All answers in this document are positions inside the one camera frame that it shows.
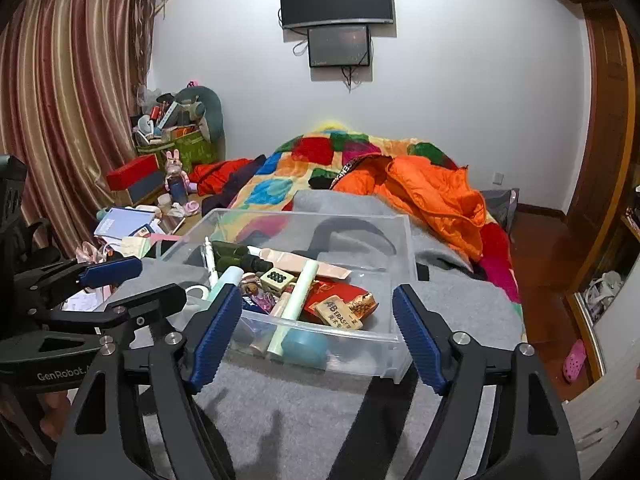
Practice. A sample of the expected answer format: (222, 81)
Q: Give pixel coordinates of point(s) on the green glass bottle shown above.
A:
(230, 255)

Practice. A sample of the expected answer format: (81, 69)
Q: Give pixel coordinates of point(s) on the black chair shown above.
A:
(35, 240)

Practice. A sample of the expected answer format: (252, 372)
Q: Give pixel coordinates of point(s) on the small blue box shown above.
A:
(250, 302)

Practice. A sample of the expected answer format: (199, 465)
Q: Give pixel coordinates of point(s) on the teal tape roll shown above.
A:
(302, 347)

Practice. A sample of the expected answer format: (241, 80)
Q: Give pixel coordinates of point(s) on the dark purple cloth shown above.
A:
(245, 175)

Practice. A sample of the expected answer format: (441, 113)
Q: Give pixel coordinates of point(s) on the person's left hand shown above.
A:
(55, 410)

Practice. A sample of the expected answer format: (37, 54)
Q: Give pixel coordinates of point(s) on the red cloth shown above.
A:
(215, 175)

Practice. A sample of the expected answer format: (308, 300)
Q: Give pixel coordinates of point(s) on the white tape roll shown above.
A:
(197, 289)

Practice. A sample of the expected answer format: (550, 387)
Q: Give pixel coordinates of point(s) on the white pen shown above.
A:
(210, 265)

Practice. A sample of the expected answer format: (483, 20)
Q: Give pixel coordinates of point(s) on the long red box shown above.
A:
(132, 172)

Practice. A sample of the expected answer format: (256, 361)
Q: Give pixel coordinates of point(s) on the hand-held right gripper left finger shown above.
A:
(212, 340)

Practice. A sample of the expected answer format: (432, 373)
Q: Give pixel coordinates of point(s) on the green box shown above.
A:
(190, 152)

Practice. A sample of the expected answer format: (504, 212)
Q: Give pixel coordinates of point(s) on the striped brown curtain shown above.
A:
(65, 110)

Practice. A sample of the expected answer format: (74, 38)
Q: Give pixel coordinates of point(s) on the beige cosmetic tube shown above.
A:
(320, 267)

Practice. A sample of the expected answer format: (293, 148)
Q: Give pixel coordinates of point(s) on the orange jacket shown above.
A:
(430, 195)

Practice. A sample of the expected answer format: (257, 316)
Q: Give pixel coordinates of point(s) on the dark blue box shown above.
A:
(145, 190)

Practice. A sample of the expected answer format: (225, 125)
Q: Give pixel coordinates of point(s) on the clear plastic storage box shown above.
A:
(395, 270)

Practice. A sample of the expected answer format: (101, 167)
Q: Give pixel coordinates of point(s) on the pink bunny figure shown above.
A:
(175, 175)

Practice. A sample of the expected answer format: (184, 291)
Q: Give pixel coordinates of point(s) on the wooden wardrobe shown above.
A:
(610, 135)

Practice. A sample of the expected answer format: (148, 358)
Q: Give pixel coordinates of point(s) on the green dotted cube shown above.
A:
(275, 280)

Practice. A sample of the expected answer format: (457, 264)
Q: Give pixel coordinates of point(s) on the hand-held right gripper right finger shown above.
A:
(417, 340)

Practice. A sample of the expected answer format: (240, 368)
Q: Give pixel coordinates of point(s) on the grey green neck pillow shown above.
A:
(212, 110)

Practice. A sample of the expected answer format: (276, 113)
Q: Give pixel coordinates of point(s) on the light blue notebook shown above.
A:
(125, 222)

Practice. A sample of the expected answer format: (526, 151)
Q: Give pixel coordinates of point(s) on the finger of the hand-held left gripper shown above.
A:
(112, 271)
(155, 300)

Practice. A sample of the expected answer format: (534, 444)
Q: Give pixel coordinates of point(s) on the pink slipper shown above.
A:
(574, 360)

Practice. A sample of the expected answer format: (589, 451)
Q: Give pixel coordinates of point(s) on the red foil packet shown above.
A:
(345, 292)

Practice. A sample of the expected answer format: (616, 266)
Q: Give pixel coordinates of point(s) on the long mint green tube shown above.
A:
(300, 295)

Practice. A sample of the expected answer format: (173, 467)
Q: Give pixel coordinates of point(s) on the white crumpled bag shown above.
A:
(602, 290)

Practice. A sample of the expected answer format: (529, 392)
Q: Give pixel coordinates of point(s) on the tan eraser block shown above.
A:
(335, 315)

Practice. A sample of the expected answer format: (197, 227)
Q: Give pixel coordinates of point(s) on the beige tube with red band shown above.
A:
(282, 305)

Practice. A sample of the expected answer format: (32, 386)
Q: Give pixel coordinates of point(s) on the mint green small bottle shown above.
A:
(227, 280)

